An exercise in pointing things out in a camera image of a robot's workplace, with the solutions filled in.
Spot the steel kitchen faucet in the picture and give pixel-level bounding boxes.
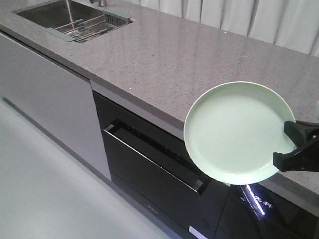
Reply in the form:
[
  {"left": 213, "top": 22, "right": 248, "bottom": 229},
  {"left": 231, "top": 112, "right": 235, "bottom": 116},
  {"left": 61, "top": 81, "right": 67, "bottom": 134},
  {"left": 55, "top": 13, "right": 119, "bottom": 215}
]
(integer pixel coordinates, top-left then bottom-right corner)
[{"left": 90, "top": 0, "right": 107, "bottom": 7}]

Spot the grey-green sink dish rack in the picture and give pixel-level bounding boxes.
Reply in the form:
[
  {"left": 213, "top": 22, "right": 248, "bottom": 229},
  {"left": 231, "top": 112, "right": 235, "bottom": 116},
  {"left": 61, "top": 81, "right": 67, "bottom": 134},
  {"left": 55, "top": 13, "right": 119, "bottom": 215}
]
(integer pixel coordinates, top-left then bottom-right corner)
[{"left": 45, "top": 10, "right": 133, "bottom": 43}]

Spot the light green round plate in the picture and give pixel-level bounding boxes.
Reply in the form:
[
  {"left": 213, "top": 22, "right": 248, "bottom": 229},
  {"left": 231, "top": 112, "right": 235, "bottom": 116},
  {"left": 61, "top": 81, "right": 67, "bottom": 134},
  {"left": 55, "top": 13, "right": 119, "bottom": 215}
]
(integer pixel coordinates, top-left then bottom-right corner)
[{"left": 183, "top": 81, "right": 295, "bottom": 185}]

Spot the black built-in oven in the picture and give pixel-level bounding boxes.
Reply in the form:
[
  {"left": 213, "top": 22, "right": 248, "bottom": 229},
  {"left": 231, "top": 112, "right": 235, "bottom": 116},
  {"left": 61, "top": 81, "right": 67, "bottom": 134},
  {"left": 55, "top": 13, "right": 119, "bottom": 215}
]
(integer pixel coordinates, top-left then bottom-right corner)
[{"left": 218, "top": 184, "right": 319, "bottom": 239}]

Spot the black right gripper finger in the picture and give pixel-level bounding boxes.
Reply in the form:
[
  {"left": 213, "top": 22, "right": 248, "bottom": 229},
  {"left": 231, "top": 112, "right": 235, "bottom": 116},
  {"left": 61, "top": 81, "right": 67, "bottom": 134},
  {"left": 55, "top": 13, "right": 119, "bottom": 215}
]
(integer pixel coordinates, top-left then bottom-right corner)
[
  {"left": 284, "top": 120, "right": 319, "bottom": 149},
  {"left": 273, "top": 141, "right": 319, "bottom": 172}
]

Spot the black built-in dishwasher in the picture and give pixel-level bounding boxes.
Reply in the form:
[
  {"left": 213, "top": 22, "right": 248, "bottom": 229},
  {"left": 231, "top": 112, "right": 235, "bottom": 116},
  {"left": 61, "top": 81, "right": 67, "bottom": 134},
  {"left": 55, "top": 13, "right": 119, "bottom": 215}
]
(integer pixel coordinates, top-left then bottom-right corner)
[{"left": 93, "top": 92, "right": 230, "bottom": 239}]

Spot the white pleated curtain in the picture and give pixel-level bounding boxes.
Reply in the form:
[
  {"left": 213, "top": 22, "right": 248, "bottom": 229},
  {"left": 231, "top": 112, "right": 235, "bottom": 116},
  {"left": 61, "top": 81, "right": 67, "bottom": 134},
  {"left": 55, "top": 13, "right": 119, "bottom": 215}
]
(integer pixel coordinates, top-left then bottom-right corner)
[{"left": 134, "top": 0, "right": 319, "bottom": 57}]

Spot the stainless steel sink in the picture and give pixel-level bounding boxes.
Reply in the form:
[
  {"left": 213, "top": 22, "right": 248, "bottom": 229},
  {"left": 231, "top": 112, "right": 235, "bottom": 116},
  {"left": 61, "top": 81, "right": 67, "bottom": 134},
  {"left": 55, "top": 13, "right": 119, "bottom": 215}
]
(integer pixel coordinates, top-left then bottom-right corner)
[{"left": 11, "top": 0, "right": 134, "bottom": 44}]

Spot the grey cabinet front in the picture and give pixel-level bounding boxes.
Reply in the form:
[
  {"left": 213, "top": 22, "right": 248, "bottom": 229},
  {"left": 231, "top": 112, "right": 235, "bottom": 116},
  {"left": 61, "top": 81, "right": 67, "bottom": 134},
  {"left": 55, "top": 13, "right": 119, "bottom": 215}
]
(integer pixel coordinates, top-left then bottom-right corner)
[{"left": 0, "top": 34, "right": 111, "bottom": 178}]

